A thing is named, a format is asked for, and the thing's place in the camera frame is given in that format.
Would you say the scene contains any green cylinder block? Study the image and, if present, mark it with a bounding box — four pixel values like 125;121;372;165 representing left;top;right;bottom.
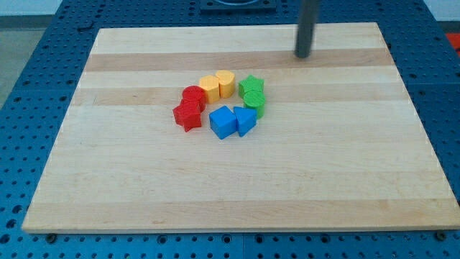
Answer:
243;91;266;119

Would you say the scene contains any blue cube block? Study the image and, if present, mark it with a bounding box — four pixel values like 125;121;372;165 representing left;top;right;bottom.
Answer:
209;106;237;140

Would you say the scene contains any yellow pentagon block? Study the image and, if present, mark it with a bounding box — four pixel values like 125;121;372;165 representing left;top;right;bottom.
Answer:
198;75;220;104

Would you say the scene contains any red star block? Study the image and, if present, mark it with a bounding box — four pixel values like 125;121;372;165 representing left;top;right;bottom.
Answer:
172;101;202;132

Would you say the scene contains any green star block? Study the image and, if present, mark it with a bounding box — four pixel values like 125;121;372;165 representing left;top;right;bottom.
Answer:
238;75;265;98

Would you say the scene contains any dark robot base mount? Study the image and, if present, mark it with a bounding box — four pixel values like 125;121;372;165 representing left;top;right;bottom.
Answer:
198;0;277;13

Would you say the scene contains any light wooden board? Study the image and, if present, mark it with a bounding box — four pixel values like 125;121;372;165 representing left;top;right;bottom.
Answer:
22;22;459;234

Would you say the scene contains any blue triangle block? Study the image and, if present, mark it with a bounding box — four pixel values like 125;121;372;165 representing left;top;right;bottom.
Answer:
234;106;257;137

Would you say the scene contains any red cylinder block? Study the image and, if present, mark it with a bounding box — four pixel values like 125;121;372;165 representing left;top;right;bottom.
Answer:
181;86;206;112

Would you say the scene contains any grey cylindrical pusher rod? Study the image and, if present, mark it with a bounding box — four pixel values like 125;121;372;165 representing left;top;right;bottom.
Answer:
294;0;321;58

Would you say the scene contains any yellow heart block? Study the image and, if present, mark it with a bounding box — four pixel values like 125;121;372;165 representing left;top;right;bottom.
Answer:
216;70;236;99

